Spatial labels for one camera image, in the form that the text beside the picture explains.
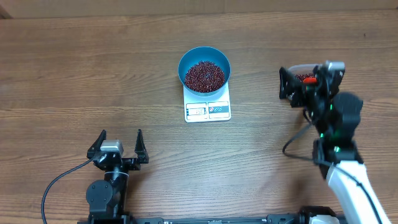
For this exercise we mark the orange scoop with blue handle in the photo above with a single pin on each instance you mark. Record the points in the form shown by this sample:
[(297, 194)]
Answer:
[(310, 81)]

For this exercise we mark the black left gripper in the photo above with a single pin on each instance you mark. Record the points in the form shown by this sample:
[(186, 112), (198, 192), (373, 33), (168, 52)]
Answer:
[(139, 149)]

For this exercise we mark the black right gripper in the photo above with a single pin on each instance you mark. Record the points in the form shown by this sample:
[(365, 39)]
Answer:
[(304, 91)]

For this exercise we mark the white digital kitchen scale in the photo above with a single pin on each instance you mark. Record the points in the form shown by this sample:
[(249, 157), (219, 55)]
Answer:
[(209, 108)]

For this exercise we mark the red beans in container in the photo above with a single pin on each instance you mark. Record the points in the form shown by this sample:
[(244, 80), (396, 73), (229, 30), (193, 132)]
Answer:
[(301, 77)]

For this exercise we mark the clear plastic container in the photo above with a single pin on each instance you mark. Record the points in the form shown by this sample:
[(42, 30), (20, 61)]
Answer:
[(300, 68)]

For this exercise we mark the red beans in bowl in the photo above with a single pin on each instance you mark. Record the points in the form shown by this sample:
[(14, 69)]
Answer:
[(204, 77)]

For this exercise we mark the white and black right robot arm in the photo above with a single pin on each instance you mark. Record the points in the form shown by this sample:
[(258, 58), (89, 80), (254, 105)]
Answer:
[(335, 115)]

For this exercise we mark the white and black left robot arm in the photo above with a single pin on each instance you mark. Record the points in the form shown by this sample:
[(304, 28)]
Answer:
[(107, 197)]

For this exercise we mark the blue metal bowl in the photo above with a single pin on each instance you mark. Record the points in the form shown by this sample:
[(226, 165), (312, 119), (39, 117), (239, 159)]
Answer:
[(198, 54)]

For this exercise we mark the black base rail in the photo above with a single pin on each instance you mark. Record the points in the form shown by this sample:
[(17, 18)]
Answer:
[(306, 214)]

